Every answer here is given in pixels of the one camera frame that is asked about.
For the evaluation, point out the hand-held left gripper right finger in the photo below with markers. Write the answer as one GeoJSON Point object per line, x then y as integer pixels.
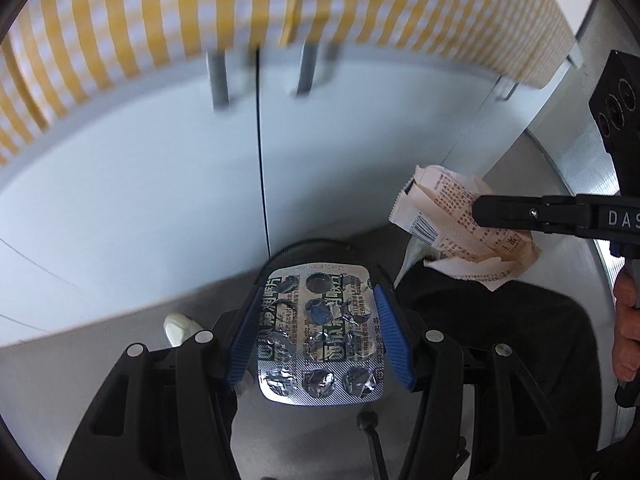
{"type": "Point", "coordinates": [397, 345]}

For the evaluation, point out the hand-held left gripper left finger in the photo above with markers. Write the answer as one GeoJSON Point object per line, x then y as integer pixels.
{"type": "Point", "coordinates": [245, 345]}

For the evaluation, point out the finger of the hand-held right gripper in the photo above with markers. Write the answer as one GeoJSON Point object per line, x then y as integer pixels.
{"type": "Point", "coordinates": [505, 212]}

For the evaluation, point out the silver blister pack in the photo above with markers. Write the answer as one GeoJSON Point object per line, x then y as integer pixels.
{"type": "Point", "coordinates": [320, 340]}

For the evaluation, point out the person's right hand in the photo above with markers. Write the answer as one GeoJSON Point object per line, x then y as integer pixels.
{"type": "Point", "coordinates": [625, 335]}

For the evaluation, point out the grey ribbed partition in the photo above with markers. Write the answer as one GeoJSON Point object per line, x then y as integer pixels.
{"type": "Point", "coordinates": [560, 155]}

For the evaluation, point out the black rod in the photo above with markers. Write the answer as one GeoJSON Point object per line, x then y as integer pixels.
{"type": "Point", "coordinates": [372, 435]}

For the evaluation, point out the white base cabinet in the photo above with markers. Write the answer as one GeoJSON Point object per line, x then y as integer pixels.
{"type": "Point", "coordinates": [150, 185]}

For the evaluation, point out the yellow checkered tablecloth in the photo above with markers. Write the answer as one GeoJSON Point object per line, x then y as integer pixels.
{"type": "Point", "coordinates": [150, 10]}

